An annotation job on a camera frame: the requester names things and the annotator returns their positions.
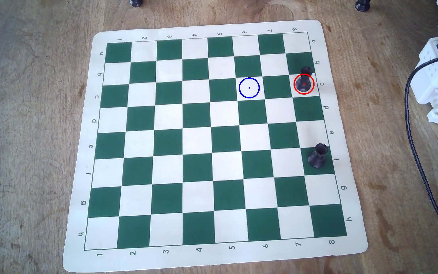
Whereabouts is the green white chessboard mat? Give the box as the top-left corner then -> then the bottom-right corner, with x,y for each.
62,19 -> 369,273

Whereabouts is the black camera cable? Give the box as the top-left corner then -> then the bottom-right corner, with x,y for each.
404,51 -> 438,245

